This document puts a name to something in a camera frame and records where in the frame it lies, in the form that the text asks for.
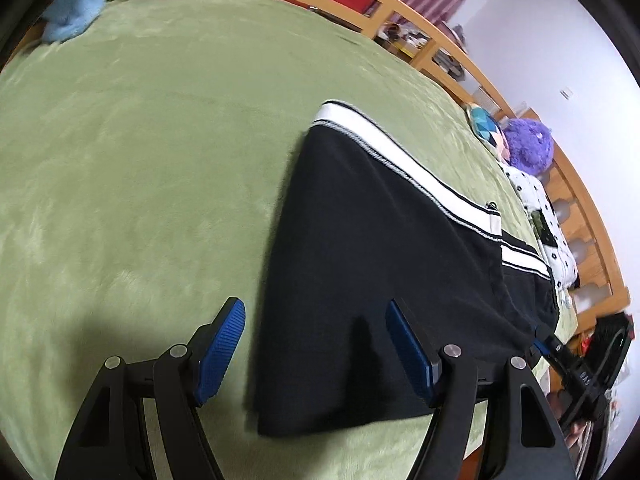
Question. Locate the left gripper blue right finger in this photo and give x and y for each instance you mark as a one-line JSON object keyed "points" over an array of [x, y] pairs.
{"points": [[420, 360]]}

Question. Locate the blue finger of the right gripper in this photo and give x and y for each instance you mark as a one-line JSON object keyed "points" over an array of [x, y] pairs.
{"points": [[542, 348]]}

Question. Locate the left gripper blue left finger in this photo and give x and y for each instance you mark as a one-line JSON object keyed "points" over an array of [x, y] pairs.
{"points": [[213, 346]]}

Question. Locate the black pants with white stripes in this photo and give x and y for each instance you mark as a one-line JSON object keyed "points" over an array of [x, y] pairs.
{"points": [[365, 224]]}

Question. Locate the white polka dot pillow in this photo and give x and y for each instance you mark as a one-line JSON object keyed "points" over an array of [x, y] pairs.
{"points": [[542, 217]]}

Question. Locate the green fuzzy bed blanket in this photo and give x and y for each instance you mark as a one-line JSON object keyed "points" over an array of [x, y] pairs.
{"points": [[142, 166]]}

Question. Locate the purple plush toy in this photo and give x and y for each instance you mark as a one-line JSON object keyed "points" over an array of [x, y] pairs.
{"points": [[531, 145]]}

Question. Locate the teal patterned cushion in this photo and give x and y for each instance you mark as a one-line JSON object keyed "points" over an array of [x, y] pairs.
{"points": [[483, 124]]}

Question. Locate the light blue fleece garment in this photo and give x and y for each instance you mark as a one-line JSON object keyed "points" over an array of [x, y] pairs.
{"points": [[67, 19]]}

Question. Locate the wooden bed frame rail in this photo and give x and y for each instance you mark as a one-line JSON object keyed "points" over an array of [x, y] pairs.
{"points": [[582, 225]]}

